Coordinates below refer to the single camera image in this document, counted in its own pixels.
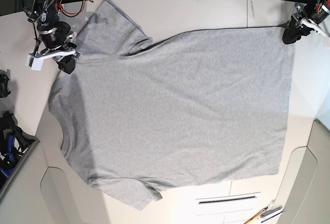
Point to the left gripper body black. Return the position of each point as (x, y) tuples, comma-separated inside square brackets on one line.
[(309, 17)]

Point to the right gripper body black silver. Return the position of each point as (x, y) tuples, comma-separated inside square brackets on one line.
[(56, 38)]

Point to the grey T-shirt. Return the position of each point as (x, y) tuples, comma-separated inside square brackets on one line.
[(198, 108)]

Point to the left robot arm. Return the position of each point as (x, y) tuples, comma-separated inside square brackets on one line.
[(307, 2)]

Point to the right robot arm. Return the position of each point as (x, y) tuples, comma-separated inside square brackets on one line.
[(40, 12)]

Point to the black device at left edge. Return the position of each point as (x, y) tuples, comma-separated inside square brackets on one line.
[(4, 80)]

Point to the blue and black clamp tools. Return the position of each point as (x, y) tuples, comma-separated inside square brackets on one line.
[(14, 143)]

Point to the grey flat tool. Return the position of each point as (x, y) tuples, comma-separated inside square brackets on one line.
[(271, 213)]

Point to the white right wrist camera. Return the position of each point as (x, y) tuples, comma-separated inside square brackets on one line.
[(34, 63)]

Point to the wooden handled tool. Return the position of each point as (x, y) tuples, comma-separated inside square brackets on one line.
[(255, 216)]

